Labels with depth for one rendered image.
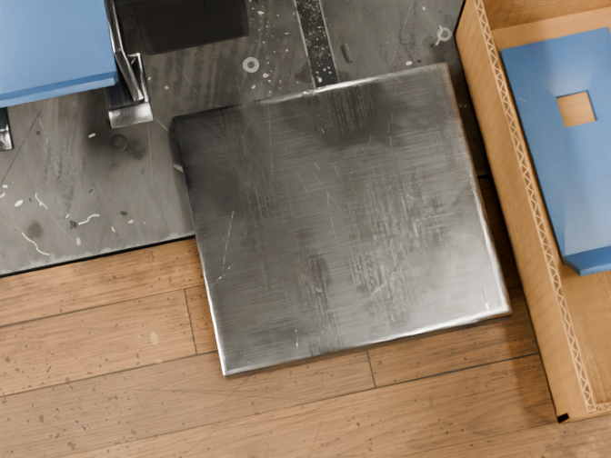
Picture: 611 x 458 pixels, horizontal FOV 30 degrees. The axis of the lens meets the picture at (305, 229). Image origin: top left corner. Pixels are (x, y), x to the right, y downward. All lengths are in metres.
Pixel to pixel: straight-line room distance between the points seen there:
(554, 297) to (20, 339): 0.31
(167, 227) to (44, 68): 0.13
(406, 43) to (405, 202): 0.11
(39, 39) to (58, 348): 0.18
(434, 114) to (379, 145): 0.04
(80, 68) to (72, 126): 0.09
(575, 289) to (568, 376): 0.08
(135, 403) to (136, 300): 0.06
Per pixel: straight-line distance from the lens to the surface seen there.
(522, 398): 0.68
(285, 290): 0.66
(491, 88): 0.66
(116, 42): 0.64
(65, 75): 0.64
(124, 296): 0.69
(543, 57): 0.73
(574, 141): 0.71
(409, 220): 0.67
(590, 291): 0.69
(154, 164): 0.70
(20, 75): 0.64
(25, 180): 0.72
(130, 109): 0.63
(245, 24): 0.71
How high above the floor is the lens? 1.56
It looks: 75 degrees down
